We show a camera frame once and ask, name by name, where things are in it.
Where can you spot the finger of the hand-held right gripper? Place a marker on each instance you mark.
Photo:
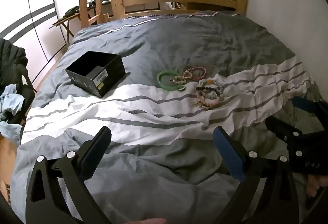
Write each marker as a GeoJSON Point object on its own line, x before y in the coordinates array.
{"type": "Point", "coordinates": [306, 104]}
{"type": "Point", "coordinates": [284, 130]}

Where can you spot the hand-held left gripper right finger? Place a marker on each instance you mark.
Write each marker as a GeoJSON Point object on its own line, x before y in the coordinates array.
{"type": "Point", "coordinates": [228, 152]}

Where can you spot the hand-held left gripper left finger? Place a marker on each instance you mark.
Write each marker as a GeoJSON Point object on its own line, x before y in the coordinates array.
{"type": "Point", "coordinates": [96, 152]}

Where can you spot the black cardboard box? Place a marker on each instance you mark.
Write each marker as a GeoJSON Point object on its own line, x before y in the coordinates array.
{"type": "Point", "coordinates": [96, 74]}

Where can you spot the green jade bangle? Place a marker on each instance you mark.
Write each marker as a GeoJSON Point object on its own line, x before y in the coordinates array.
{"type": "Point", "coordinates": [160, 80]}

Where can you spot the person's right hand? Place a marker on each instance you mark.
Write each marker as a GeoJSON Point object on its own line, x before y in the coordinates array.
{"type": "Point", "coordinates": [316, 185]}

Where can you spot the person's left hand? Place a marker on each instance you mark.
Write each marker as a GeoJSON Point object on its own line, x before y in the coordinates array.
{"type": "Point", "coordinates": [148, 221]}

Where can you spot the small gold pendant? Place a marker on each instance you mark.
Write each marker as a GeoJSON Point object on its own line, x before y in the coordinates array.
{"type": "Point", "coordinates": [197, 104]}

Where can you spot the light blue cloth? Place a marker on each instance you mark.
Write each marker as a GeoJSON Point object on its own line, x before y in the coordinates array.
{"type": "Point", "coordinates": [10, 101]}

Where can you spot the black jacket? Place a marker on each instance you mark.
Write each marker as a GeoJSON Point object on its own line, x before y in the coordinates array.
{"type": "Point", "coordinates": [12, 60]}

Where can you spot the grey white striped blanket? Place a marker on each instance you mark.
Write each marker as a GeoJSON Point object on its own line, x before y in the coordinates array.
{"type": "Point", "coordinates": [153, 42]}

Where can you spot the wooden folding table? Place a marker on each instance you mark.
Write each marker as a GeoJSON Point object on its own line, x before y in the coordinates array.
{"type": "Point", "coordinates": [68, 21]}

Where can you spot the black bag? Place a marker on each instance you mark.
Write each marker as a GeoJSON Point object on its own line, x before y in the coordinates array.
{"type": "Point", "coordinates": [72, 10]}

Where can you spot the white grey striped wardrobe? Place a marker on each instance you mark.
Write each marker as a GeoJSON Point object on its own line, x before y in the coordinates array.
{"type": "Point", "coordinates": [30, 16]}

